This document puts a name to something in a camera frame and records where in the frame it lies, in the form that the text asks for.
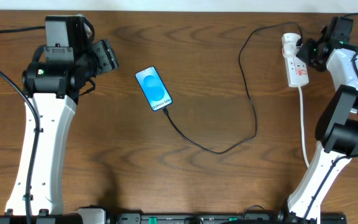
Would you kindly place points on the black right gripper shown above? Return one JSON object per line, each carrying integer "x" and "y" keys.
{"x": 302, "y": 53}

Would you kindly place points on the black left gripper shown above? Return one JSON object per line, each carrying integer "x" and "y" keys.
{"x": 105, "y": 56}

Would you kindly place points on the blue Galaxy smartphone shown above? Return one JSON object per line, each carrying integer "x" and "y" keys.
{"x": 153, "y": 88}

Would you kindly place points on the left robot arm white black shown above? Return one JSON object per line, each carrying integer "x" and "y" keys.
{"x": 52, "y": 84}

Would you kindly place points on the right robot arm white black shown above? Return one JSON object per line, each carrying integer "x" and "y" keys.
{"x": 337, "y": 129}

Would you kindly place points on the white power strip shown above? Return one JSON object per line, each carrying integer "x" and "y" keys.
{"x": 297, "y": 74}

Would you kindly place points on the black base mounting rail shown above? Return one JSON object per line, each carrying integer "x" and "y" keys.
{"x": 250, "y": 217}

